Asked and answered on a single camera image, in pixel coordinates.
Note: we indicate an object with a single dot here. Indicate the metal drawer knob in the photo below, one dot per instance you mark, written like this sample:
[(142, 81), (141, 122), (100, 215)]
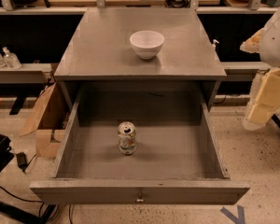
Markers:
[(139, 198)]

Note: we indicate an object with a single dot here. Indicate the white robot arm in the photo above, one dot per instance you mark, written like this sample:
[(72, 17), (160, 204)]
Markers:
[(269, 47)]

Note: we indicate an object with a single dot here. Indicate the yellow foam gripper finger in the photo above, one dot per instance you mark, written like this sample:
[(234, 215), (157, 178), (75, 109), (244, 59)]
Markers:
[(251, 45), (264, 99)]

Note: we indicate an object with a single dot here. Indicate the clear sanitizer bottle right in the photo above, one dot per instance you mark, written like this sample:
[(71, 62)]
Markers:
[(11, 59)]

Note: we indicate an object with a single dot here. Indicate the brown cardboard box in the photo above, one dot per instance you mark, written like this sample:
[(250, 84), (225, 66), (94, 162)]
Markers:
[(46, 121)]

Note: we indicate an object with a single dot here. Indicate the grey wooden cabinet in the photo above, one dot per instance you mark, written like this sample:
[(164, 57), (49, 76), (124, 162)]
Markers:
[(100, 48)]

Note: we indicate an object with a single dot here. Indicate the black power adapter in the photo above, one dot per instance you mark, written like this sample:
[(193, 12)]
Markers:
[(21, 160)]

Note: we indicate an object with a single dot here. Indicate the small white pump bottle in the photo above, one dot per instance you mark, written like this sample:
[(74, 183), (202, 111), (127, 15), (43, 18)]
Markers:
[(215, 44)]

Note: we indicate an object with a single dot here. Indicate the grey open top drawer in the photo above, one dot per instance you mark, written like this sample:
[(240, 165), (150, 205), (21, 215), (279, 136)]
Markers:
[(176, 160)]

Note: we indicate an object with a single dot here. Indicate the white ceramic bowl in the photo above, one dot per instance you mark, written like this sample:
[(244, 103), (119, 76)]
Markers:
[(146, 44)]

